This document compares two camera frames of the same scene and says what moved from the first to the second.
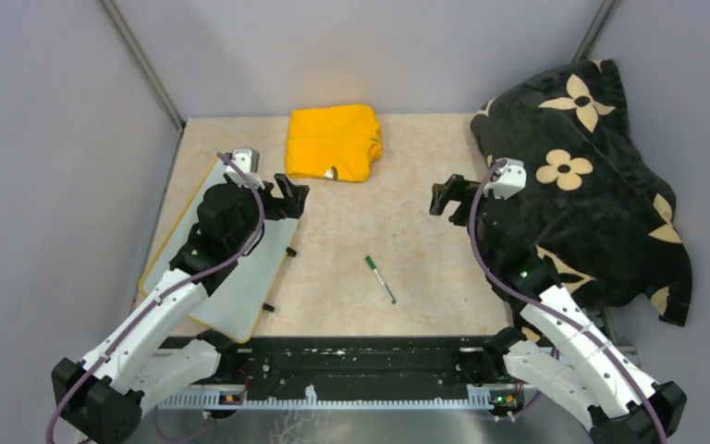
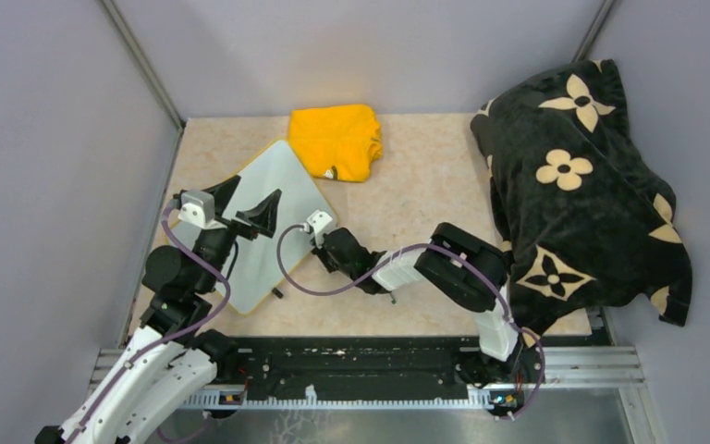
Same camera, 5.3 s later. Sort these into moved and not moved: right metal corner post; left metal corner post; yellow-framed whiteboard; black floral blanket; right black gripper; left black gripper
Moved: yellow-framed whiteboard; right black gripper; left black gripper
Not moved: black floral blanket; right metal corner post; left metal corner post
